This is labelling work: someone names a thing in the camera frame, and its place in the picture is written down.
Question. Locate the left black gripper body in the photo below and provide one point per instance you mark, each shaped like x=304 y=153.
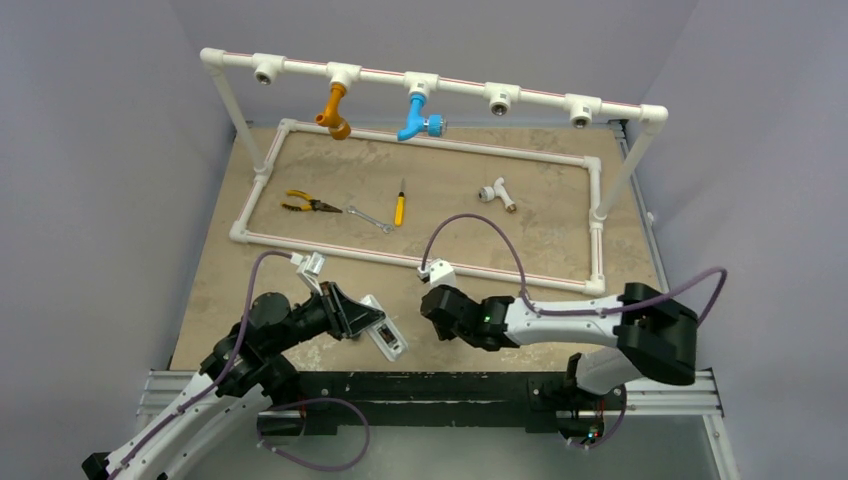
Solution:
x=321 y=313

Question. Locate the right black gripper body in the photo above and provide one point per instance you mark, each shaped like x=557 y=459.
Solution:
x=436 y=307

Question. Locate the white AC remote control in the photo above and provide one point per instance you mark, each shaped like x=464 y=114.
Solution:
x=384 y=333

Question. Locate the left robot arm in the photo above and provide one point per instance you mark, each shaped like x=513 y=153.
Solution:
x=249 y=358

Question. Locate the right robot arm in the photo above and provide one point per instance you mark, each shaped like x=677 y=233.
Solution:
x=640 y=333

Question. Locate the small silver wrench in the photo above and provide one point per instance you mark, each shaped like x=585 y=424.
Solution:
x=384 y=227

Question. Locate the white plastic faucet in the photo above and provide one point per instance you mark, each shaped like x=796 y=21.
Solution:
x=497 y=191

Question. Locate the orange plastic faucet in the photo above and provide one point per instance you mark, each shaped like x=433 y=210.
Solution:
x=330 y=118

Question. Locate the blue plastic faucet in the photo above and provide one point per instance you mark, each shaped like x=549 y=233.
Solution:
x=433 y=126

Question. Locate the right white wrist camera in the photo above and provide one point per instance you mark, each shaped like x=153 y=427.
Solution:
x=436 y=273

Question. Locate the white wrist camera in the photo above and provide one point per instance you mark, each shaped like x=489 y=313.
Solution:
x=308 y=269
x=436 y=273

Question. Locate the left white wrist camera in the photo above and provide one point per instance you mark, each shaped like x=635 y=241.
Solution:
x=308 y=269

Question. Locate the aluminium table frame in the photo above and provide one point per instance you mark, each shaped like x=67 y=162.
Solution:
x=640 y=333

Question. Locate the yellow handled pliers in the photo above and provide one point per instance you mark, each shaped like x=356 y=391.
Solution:
x=308 y=203

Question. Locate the yellow handled screwdriver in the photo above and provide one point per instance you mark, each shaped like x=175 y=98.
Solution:
x=400 y=205

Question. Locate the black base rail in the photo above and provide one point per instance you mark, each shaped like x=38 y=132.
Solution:
x=536 y=402

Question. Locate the white PVC pipe frame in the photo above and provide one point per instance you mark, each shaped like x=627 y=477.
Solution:
x=580 y=109

